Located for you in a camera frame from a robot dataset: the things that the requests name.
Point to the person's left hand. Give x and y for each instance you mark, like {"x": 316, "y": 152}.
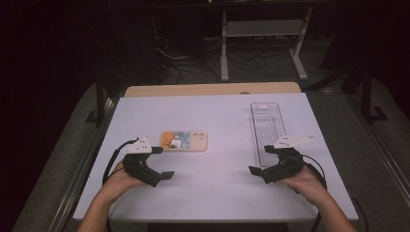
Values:
{"x": 119, "y": 182}

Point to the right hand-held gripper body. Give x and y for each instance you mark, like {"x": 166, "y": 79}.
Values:
{"x": 288, "y": 161}

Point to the person's right hand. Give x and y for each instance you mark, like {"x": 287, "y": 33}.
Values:
{"x": 304, "y": 185}

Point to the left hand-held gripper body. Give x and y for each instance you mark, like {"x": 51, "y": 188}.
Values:
{"x": 137, "y": 162}

